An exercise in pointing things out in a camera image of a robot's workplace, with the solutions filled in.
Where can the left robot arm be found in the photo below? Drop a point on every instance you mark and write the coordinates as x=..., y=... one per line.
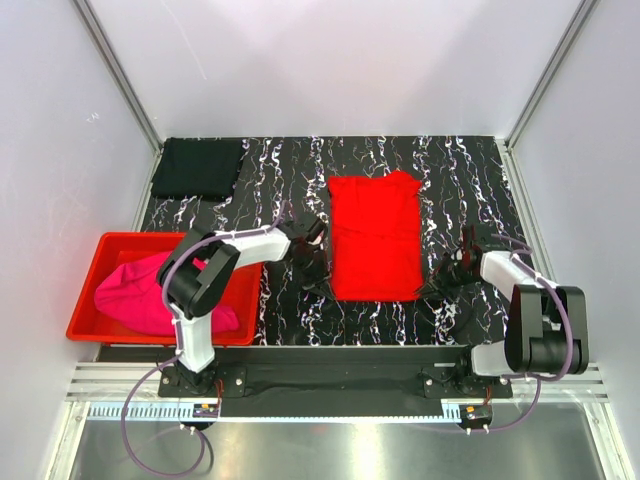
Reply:
x=195, y=276

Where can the aluminium frame rail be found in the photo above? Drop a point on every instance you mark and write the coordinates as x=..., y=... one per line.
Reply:
x=106, y=387

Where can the red t shirt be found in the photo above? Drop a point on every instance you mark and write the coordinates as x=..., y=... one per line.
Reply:
x=375, y=238

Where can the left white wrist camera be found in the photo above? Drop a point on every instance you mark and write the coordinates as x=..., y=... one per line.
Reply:
x=316, y=232

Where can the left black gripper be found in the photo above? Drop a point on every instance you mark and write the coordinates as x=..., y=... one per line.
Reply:
x=319, y=281

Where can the connector box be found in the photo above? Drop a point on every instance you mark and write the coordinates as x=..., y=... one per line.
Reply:
x=206, y=410
x=482, y=413

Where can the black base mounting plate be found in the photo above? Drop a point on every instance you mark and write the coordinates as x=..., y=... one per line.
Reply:
x=331, y=382

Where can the left connector box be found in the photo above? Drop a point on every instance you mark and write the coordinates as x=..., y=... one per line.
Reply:
x=206, y=410

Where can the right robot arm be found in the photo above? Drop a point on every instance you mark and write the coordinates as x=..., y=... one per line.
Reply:
x=546, y=335

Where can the folded black t shirt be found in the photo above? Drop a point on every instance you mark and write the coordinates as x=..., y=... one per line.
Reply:
x=189, y=167

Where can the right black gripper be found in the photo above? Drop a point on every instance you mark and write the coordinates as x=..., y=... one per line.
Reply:
x=430, y=289

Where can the pink t shirt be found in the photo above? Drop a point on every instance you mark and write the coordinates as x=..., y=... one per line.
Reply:
x=132, y=296

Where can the red plastic bin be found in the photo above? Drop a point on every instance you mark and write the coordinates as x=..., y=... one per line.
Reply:
x=235, y=317

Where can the right connector box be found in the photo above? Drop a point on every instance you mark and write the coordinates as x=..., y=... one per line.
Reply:
x=482, y=413

